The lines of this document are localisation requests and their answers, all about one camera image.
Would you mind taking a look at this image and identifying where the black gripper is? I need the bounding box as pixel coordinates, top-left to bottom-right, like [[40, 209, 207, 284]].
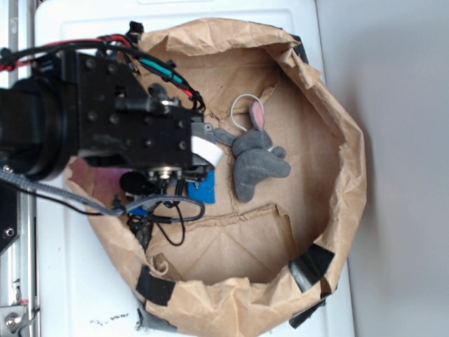
[[62, 51, 223, 179]]

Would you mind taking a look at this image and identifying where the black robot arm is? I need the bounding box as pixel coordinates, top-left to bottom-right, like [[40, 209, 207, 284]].
[[1, 51, 223, 180]]

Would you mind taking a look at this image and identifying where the blue rectangular sponge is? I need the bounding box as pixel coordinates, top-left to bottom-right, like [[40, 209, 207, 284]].
[[187, 171, 215, 204]]

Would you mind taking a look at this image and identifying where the grey plush bunny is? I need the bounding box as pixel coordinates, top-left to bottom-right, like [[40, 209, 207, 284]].
[[214, 93, 291, 203]]

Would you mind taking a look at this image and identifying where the brown paper bag tray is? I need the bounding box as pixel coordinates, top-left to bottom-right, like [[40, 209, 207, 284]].
[[65, 18, 368, 337]]

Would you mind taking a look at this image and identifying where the grey braided cable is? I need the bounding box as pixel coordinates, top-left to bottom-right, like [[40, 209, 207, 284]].
[[0, 168, 206, 223]]

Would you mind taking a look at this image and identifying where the aluminium frame rail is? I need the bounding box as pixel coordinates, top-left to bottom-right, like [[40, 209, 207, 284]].
[[1, 1, 41, 336]]

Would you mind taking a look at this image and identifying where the red and black wire bundle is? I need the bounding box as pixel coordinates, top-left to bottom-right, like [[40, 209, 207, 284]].
[[0, 33, 206, 112]]

